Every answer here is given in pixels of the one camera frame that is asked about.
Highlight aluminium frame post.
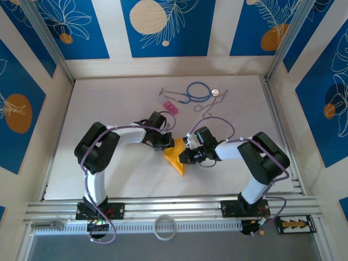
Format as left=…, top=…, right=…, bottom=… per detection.
left=20, top=0, right=76, bottom=84
left=265, top=0, right=318, bottom=81

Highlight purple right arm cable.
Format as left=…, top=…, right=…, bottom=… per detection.
left=192, top=116, right=289, bottom=237

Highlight black card with orange arrows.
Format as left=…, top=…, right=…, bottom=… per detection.
left=276, top=215, right=318, bottom=234

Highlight aluminium side rail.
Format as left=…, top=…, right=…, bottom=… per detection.
left=40, top=80, right=74, bottom=202
left=260, top=76, right=305, bottom=195

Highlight white tape ring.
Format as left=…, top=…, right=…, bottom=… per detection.
left=153, top=214, right=177, bottom=241

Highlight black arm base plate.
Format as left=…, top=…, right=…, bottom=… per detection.
left=75, top=202, right=126, bottom=221
left=220, top=200, right=270, bottom=219

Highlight orange paper sheet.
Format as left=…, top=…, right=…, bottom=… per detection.
left=164, top=138, right=188, bottom=177

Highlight grey metal bracket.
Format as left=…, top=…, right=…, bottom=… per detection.
left=31, top=221, right=65, bottom=231

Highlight metal surgical forceps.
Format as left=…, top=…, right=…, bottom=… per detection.
left=193, top=89, right=228, bottom=120

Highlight pink plastic box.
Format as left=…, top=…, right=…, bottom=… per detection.
left=163, top=100, right=179, bottom=117

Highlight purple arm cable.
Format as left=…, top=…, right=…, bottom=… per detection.
left=80, top=110, right=176, bottom=244
left=192, top=116, right=289, bottom=237

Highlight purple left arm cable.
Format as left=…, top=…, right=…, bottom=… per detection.
left=80, top=110, right=176, bottom=244

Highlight aluminium mounting rail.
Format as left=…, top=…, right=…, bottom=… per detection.
left=23, top=194, right=321, bottom=225

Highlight white slotted cable duct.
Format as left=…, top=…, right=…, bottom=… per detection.
left=32, top=219, right=243, bottom=236

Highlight blue stethoscope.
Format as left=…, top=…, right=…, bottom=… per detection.
left=158, top=82, right=220, bottom=104

